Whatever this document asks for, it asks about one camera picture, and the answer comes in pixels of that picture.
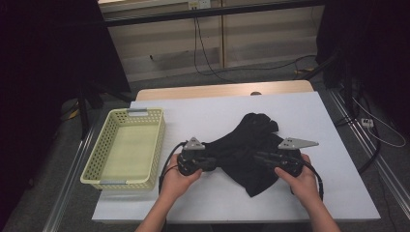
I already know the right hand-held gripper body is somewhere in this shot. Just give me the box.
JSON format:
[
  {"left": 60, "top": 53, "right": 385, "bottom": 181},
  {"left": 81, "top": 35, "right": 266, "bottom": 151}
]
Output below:
[{"left": 273, "top": 137, "right": 320, "bottom": 178}]

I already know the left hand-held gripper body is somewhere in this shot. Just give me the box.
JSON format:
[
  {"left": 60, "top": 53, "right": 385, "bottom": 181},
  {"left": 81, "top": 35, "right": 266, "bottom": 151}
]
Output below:
[{"left": 176, "top": 136, "right": 207, "bottom": 177}]

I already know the black t-shirt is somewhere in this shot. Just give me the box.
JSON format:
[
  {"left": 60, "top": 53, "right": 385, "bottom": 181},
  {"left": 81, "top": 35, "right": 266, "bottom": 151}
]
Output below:
[{"left": 201, "top": 111, "right": 306, "bottom": 198}]

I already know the pale yellow perforated basket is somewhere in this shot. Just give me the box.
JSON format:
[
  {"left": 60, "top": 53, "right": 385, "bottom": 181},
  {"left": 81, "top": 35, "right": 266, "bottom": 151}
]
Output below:
[{"left": 79, "top": 106, "right": 167, "bottom": 191}]

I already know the person's left hand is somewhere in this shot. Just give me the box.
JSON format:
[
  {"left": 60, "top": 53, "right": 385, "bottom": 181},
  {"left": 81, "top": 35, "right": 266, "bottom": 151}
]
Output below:
[{"left": 159, "top": 153, "right": 204, "bottom": 198}]

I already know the person's right hand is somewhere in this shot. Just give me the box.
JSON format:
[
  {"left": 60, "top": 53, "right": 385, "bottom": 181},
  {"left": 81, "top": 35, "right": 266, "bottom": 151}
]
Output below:
[{"left": 274, "top": 154, "right": 321, "bottom": 208}]

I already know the black metal stand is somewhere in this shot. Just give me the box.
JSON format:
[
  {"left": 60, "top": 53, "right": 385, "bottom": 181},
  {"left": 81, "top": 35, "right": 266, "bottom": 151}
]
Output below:
[{"left": 294, "top": 51, "right": 356, "bottom": 121}]

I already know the beige wooden cabinet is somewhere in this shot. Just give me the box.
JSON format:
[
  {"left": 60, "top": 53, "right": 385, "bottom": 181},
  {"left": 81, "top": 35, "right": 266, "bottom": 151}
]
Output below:
[{"left": 97, "top": 0, "right": 325, "bottom": 83}]

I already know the black tripod stand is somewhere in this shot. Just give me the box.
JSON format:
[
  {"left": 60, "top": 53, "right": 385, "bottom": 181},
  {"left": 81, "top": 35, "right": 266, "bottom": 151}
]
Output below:
[{"left": 75, "top": 81, "right": 133, "bottom": 140}]

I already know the black curtain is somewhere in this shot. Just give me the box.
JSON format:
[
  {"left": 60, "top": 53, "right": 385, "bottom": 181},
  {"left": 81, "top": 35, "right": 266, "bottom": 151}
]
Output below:
[
  {"left": 0, "top": 0, "right": 132, "bottom": 194},
  {"left": 315, "top": 0, "right": 410, "bottom": 130}
]

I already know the black horizontal bar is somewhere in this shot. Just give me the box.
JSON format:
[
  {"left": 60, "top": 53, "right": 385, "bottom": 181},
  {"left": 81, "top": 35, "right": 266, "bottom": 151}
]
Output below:
[{"left": 102, "top": 0, "right": 327, "bottom": 28}]

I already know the left hand-held gripper cable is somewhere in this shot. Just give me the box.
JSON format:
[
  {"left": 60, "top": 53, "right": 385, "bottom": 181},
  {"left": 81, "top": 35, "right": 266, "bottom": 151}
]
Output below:
[{"left": 158, "top": 141, "right": 188, "bottom": 196}]

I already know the hand-held gripper cable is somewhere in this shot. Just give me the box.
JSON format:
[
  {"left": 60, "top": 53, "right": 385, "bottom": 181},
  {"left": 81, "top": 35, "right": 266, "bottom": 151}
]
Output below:
[
  {"left": 158, "top": 141, "right": 188, "bottom": 196},
  {"left": 299, "top": 159, "right": 325, "bottom": 202}
]

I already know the right hand-held gripper cable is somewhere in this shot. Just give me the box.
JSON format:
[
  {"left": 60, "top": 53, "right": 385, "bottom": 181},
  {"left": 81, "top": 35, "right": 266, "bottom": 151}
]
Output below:
[{"left": 299, "top": 159, "right": 325, "bottom": 202}]

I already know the thick black floor cable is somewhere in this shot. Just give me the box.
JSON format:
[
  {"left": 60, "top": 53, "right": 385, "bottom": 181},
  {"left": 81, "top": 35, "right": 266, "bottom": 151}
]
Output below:
[{"left": 333, "top": 80, "right": 383, "bottom": 175}]

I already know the black hanging cable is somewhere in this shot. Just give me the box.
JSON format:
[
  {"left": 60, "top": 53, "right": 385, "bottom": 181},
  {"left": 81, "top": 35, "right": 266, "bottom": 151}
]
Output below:
[
  {"left": 195, "top": 16, "right": 233, "bottom": 83},
  {"left": 192, "top": 16, "right": 318, "bottom": 78}
]

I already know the aluminium floor rail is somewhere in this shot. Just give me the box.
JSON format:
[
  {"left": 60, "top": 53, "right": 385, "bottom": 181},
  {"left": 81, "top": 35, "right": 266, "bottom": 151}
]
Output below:
[
  {"left": 327, "top": 88, "right": 410, "bottom": 211},
  {"left": 42, "top": 124, "right": 98, "bottom": 232}
]

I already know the white floor cable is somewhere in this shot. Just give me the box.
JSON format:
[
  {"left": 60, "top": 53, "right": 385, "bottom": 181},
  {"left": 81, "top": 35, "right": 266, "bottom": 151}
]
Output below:
[{"left": 351, "top": 96, "right": 408, "bottom": 149}]

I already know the white wall socket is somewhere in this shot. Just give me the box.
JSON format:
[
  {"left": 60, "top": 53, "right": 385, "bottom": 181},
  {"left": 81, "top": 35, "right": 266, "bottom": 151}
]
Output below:
[{"left": 188, "top": 0, "right": 211, "bottom": 10}]

